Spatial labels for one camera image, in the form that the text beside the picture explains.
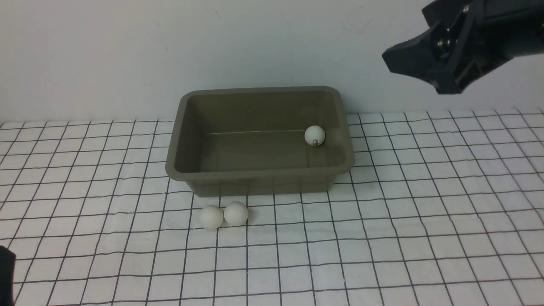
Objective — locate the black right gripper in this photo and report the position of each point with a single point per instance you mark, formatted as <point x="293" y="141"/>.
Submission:
<point x="445" y="60"/>

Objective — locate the white ping-pong ball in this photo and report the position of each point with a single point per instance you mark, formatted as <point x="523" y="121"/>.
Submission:
<point x="314" y="136"/>
<point x="211" y="217"/>
<point x="236" y="214"/>

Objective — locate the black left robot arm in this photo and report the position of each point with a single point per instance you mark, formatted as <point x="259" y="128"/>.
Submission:
<point x="7" y="268"/>

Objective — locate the white grid-pattern tablecloth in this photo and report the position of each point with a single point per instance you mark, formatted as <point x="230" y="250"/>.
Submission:
<point x="441" y="209"/>

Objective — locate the olive green plastic bin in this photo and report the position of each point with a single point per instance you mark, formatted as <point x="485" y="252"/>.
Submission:
<point x="250" y="141"/>

